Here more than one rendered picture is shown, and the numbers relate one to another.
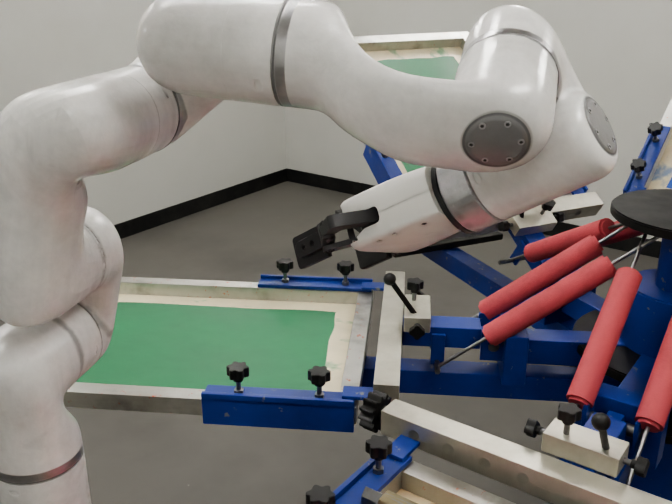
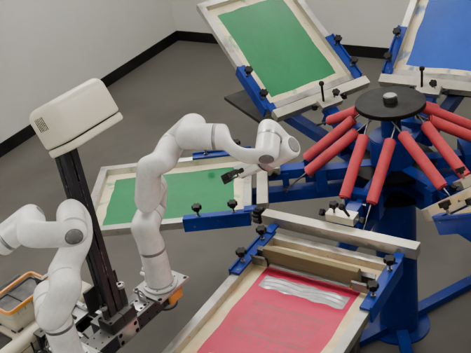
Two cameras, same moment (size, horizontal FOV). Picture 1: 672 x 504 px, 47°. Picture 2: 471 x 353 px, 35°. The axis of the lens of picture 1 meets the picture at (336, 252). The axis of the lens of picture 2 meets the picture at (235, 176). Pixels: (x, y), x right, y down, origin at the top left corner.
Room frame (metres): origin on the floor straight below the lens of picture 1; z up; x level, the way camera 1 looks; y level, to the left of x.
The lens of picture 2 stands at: (-1.46, -0.03, 2.82)
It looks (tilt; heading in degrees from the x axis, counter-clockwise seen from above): 31 degrees down; 1
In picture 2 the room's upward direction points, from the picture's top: 10 degrees counter-clockwise
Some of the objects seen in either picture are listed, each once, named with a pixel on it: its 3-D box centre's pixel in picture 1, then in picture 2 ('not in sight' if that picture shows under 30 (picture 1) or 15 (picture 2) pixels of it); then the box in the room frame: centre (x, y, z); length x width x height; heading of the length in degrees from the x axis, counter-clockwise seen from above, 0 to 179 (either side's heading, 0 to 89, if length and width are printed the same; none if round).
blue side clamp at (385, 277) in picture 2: not in sight; (382, 288); (0.67, -0.47, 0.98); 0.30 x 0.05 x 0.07; 144
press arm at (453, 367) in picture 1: (383, 374); (262, 195); (1.56, -0.11, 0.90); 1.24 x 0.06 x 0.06; 84
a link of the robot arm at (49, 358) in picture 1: (33, 389); (148, 229); (0.71, 0.32, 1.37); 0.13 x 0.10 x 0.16; 166
